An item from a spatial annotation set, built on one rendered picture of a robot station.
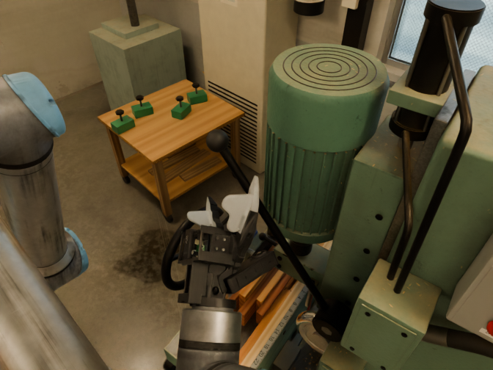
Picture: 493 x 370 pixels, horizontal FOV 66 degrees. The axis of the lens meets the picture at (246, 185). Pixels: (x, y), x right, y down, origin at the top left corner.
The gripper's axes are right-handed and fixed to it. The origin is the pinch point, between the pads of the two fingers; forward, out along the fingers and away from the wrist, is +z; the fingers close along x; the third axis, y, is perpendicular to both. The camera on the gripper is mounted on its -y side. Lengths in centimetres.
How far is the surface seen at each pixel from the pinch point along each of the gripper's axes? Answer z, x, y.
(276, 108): 7.9, -14.3, 2.6
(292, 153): 2.7, -12.7, -2.1
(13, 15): 178, 233, 60
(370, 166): -0.3, -21.8, -8.6
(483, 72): 11.9, -34.4, -16.8
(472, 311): -18.9, -29.9, -14.8
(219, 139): 3.3, -8.0, 8.0
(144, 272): -1, 152, -40
